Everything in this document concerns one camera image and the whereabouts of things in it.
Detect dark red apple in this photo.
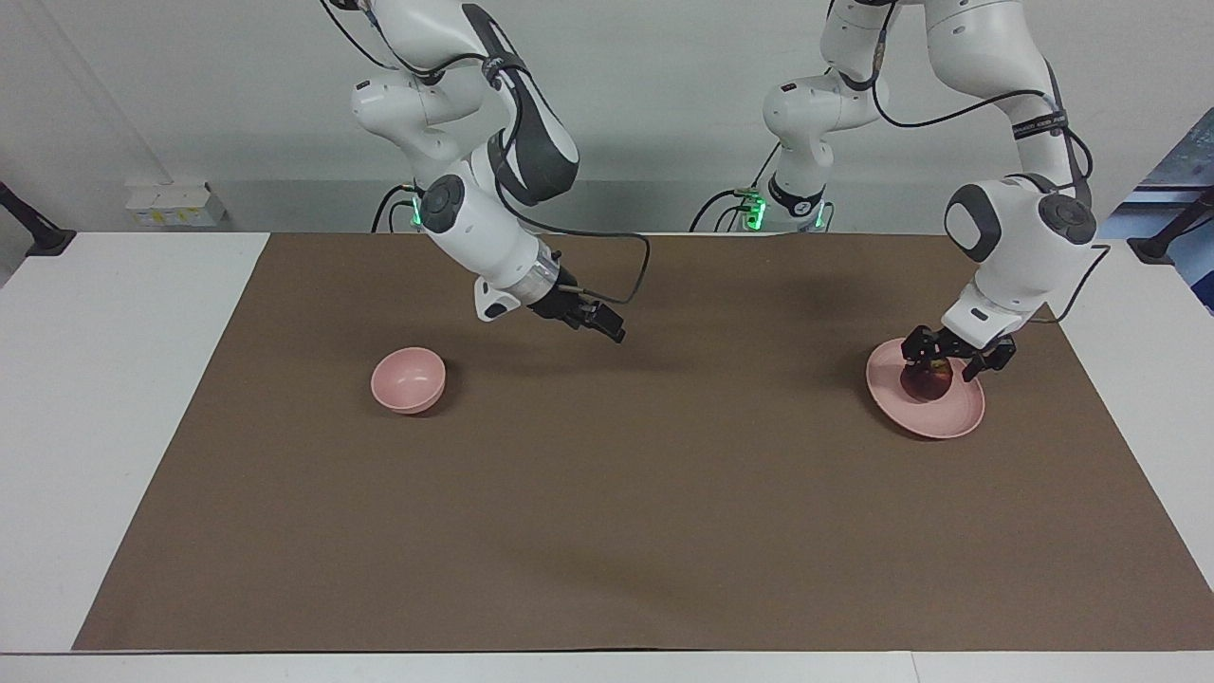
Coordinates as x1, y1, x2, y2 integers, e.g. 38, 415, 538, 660
899, 359, 955, 403

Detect pink plate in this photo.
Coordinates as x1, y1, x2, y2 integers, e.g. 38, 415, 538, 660
865, 338, 986, 440

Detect pink bowl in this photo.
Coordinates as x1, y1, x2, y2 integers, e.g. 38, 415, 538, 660
370, 347, 448, 415

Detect brown table mat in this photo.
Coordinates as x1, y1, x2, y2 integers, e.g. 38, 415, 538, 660
73, 232, 1214, 653

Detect black stand clamp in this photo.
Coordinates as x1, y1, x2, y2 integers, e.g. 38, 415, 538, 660
0, 180, 77, 257
1127, 185, 1214, 265

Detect blue background object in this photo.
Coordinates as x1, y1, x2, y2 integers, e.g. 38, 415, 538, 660
1105, 109, 1214, 314

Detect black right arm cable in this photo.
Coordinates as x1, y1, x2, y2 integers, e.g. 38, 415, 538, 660
321, 0, 653, 306

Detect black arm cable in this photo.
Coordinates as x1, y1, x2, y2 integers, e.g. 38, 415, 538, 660
321, 0, 653, 306
868, 0, 1113, 325

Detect black left base cables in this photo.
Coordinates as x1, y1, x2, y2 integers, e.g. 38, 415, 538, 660
690, 188, 762, 234

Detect black base cables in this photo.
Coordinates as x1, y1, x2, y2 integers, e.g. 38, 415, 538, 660
370, 183, 420, 234
690, 188, 762, 234

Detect black right base cables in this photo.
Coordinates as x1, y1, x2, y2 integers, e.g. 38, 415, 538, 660
370, 183, 420, 234

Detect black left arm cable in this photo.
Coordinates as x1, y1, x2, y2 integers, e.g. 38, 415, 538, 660
868, 0, 1113, 325

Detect white wall socket box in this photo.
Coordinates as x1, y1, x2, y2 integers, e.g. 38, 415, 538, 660
126, 183, 229, 229

